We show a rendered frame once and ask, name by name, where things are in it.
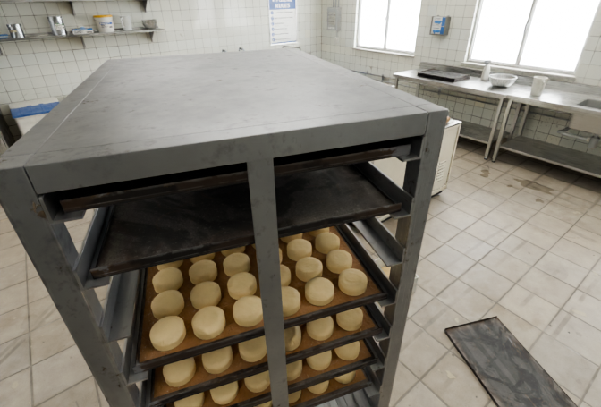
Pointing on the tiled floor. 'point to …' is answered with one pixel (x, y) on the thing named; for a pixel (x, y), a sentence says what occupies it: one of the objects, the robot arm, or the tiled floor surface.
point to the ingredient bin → (31, 112)
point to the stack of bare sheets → (505, 366)
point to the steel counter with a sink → (565, 96)
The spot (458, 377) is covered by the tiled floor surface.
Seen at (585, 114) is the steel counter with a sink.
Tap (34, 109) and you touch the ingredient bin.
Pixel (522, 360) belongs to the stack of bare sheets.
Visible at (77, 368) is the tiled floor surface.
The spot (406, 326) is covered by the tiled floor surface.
